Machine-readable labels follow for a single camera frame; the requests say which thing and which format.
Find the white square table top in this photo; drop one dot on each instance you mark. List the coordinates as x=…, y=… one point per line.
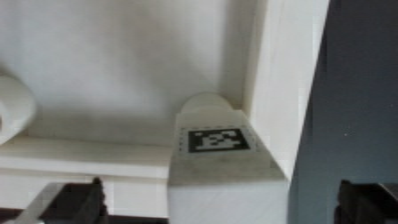
x=116, y=57

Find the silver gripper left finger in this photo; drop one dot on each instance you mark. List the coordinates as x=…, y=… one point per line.
x=68, y=204

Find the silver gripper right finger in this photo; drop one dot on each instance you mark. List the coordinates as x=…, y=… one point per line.
x=366, y=203

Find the white table leg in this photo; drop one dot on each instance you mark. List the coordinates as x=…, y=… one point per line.
x=228, y=186

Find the white U-shaped fence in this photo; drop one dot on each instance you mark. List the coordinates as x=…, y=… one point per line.
x=45, y=160

